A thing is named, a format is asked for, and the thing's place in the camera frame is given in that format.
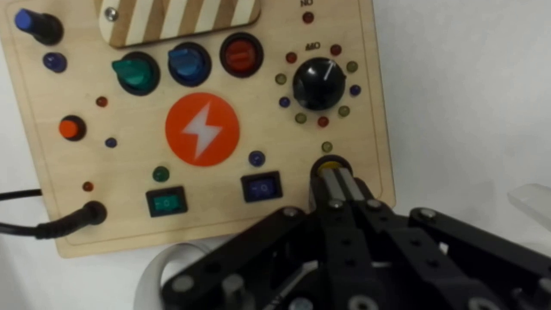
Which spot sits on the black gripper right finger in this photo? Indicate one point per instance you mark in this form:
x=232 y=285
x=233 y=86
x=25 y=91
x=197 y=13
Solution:
x=436 y=258

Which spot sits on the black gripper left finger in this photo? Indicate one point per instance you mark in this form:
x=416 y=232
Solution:
x=252 y=263

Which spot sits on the wooden switch board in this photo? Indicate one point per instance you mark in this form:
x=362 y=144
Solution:
x=201 y=86

